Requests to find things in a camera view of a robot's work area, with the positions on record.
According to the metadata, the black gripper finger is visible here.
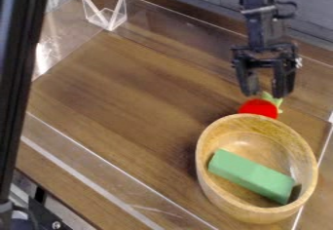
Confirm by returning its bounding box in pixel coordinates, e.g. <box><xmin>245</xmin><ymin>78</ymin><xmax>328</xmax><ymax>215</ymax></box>
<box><xmin>271</xmin><ymin>59</ymin><xmax>297</xmax><ymax>98</ymax></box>
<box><xmin>234</xmin><ymin>60</ymin><xmax>261</xmax><ymax>96</ymax></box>

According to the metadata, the black clamp with cable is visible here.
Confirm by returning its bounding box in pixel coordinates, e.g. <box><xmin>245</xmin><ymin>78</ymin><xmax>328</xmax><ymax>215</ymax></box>
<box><xmin>0</xmin><ymin>198</ymin><xmax>72</xmax><ymax>230</ymax></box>

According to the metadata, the red plush strawberry toy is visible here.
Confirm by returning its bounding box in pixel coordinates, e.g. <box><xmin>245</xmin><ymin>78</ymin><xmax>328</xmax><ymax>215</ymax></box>
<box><xmin>238</xmin><ymin>92</ymin><xmax>283</xmax><ymax>119</ymax></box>

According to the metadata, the wooden bowl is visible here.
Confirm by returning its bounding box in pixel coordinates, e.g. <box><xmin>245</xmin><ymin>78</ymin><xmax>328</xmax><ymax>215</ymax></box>
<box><xmin>195</xmin><ymin>114</ymin><xmax>318</xmax><ymax>224</ymax></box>

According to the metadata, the clear acrylic table barrier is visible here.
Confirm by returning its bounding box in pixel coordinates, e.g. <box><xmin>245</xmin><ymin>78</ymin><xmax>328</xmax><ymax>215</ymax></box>
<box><xmin>19</xmin><ymin>0</ymin><xmax>333</xmax><ymax>230</ymax></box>

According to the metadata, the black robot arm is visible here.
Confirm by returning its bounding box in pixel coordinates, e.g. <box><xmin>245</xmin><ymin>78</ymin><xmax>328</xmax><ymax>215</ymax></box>
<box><xmin>230</xmin><ymin>0</ymin><xmax>302</xmax><ymax>98</ymax></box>

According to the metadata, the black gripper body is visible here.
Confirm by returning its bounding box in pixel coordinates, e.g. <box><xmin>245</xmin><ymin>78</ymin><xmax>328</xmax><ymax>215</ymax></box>
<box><xmin>231</xmin><ymin>43</ymin><xmax>302</xmax><ymax>68</ymax></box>

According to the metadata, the clear acrylic corner bracket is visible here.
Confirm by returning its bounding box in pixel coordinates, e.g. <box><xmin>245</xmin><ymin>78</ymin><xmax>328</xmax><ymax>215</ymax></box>
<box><xmin>82</xmin><ymin>0</ymin><xmax>127</xmax><ymax>31</ymax></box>

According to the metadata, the green rectangular block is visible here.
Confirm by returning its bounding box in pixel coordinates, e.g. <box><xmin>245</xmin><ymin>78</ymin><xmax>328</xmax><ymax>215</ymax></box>
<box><xmin>209</xmin><ymin>149</ymin><xmax>296</xmax><ymax>205</ymax></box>

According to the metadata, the black vertical post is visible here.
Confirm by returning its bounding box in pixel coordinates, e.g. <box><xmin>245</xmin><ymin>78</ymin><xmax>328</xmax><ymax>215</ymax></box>
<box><xmin>0</xmin><ymin>0</ymin><xmax>47</xmax><ymax>205</ymax></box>

